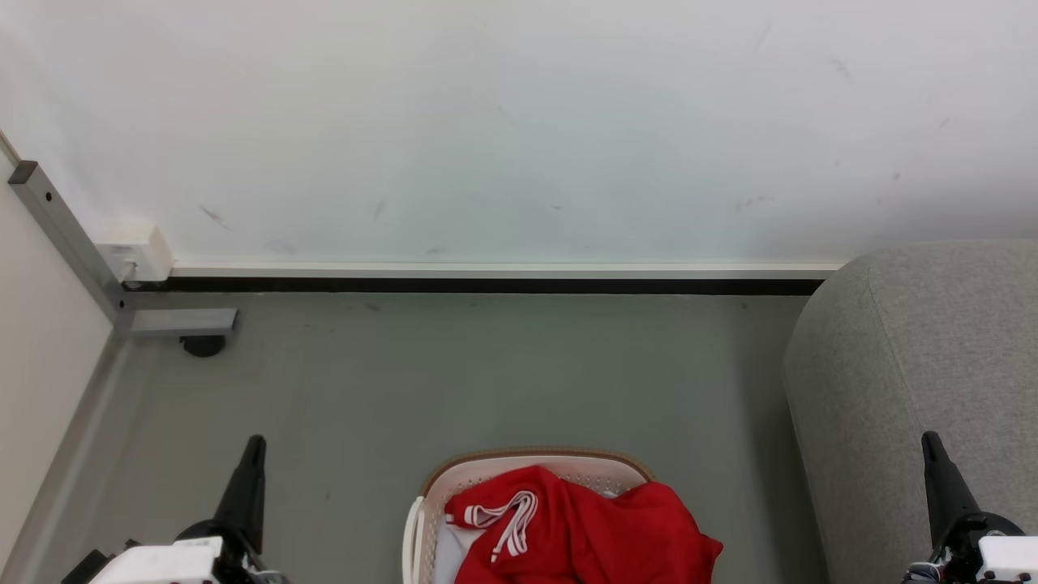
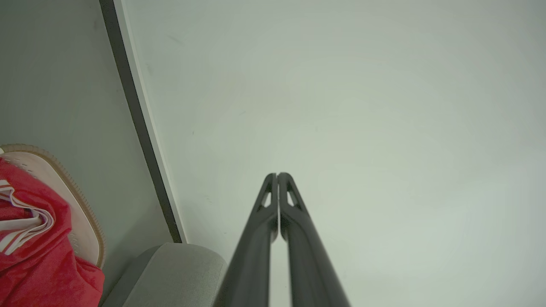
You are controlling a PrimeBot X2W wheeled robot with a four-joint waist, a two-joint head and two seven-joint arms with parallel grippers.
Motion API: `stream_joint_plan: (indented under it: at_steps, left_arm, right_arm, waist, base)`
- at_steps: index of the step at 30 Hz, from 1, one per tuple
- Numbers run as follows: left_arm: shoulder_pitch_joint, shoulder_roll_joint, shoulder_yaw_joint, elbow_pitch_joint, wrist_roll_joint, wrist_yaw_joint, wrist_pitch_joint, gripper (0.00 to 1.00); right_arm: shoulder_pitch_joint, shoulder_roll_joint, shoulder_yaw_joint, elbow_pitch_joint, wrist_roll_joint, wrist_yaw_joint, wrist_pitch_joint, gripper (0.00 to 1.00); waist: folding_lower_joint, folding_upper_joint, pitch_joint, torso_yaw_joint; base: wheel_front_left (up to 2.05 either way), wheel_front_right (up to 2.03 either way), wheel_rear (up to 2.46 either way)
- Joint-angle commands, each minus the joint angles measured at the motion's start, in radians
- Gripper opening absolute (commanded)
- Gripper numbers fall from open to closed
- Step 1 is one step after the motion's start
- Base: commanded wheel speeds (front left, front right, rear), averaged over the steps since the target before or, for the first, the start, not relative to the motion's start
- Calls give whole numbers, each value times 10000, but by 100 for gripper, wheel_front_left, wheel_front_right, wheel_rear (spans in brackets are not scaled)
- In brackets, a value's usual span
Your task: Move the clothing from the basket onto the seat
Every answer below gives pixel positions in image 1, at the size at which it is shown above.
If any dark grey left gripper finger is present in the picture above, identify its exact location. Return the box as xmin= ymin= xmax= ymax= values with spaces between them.
xmin=213 ymin=435 xmax=267 ymax=554

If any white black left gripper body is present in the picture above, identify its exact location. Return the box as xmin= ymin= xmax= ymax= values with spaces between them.
xmin=61 ymin=519 xmax=289 ymax=584

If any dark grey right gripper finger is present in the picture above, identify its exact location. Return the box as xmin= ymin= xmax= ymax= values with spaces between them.
xmin=921 ymin=432 xmax=982 ymax=549

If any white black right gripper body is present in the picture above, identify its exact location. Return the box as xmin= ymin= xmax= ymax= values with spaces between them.
xmin=902 ymin=511 xmax=1038 ymax=584

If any red white-panelled sports garment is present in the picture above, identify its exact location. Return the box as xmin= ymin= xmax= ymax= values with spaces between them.
xmin=444 ymin=465 xmax=724 ymax=584

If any grey fabric sofa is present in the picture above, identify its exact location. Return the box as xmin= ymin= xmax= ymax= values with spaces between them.
xmin=783 ymin=239 xmax=1038 ymax=584

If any pale white cloth in basket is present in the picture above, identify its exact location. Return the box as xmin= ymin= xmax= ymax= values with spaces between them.
xmin=436 ymin=523 xmax=473 ymax=584

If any beige partition panel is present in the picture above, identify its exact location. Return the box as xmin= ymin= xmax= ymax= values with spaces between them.
xmin=0 ymin=134 xmax=114 ymax=560

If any white perforated laundry basket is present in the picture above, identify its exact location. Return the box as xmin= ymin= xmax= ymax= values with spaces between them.
xmin=401 ymin=447 xmax=658 ymax=584

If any black skirting strip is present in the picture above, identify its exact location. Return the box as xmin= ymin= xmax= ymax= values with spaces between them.
xmin=122 ymin=278 xmax=826 ymax=295

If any white wall socket box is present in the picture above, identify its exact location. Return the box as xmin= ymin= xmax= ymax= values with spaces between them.
xmin=96 ymin=223 xmax=174 ymax=283

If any grey metal frame leg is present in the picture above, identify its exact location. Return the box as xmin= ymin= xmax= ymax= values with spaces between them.
xmin=8 ymin=161 xmax=239 ymax=340

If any white wall trim strip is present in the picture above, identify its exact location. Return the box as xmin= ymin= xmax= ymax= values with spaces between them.
xmin=170 ymin=261 xmax=844 ymax=281

